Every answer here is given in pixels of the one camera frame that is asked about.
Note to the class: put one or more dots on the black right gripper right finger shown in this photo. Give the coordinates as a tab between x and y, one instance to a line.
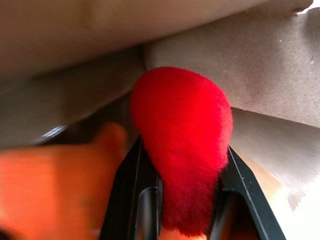
245	190

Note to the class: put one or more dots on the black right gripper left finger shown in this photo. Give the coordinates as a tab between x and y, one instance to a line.
130	190

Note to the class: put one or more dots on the red plush toy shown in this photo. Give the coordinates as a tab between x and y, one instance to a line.
182	140

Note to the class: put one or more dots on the orange plush toy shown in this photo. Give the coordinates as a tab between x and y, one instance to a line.
57	190

